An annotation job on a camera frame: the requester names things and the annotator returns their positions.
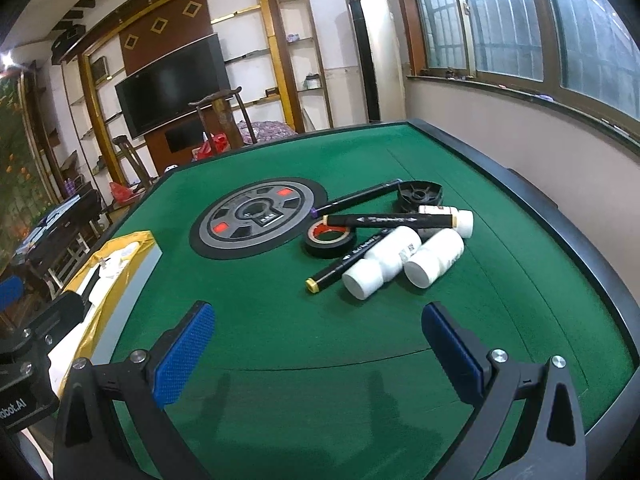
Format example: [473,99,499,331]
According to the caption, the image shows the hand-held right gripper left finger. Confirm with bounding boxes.
[52,300,217,480]

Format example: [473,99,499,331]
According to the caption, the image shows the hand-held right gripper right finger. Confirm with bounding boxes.
[421,301,587,480]

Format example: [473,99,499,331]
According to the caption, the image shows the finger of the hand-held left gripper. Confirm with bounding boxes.
[0,276,24,312]
[22,292,84,346]

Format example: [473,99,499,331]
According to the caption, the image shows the white power adapter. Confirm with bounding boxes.
[100,242,141,281]

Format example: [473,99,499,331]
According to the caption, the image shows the white box with yellow tape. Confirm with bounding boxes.
[47,230,162,398]

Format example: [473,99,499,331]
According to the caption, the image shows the large white bottle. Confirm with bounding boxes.
[342,225,422,302]

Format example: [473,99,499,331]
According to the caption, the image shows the slender white bottle red label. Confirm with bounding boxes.
[417,204,474,239]

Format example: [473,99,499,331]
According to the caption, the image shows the black marker yellow cap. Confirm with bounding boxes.
[305,229,392,294]

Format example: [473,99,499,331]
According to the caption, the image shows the black marker pale orange cap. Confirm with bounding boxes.
[321,211,431,232]

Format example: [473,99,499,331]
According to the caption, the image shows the black electrical tape roll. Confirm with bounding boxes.
[303,220,354,261]

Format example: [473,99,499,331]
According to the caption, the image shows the dark wooden desk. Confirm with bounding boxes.
[22,190,103,281]

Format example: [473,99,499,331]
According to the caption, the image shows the black plastic cap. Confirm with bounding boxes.
[396,180,446,214]

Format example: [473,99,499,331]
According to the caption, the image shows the dark wooden chair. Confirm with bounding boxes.
[112,135,153,188]

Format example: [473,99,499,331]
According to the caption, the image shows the black marker purple cap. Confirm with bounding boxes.
[309,178,404,219]

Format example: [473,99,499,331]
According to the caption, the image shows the round grey control panel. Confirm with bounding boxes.
[189,177,328,261]

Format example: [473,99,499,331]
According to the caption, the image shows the floral cloth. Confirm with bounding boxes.
[235,120,298,147]

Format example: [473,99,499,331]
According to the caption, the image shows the wooden chair curved top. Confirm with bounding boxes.
[189,87,258,161]

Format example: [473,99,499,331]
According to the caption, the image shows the black television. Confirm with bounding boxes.
[114,32,233,139]

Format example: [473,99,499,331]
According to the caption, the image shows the tower air conditioner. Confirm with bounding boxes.
[342,0,407,125]

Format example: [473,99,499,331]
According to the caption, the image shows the barred window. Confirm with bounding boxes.
[395,0,640,131]

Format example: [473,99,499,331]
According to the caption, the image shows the flower wall poster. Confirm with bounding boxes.
[0,72,51,241]

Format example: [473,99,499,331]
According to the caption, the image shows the gold framed wall shelves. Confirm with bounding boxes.
[62,55,131,196]

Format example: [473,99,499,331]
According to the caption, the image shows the wooden wall shelves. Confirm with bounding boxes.
[207,0,333,133]

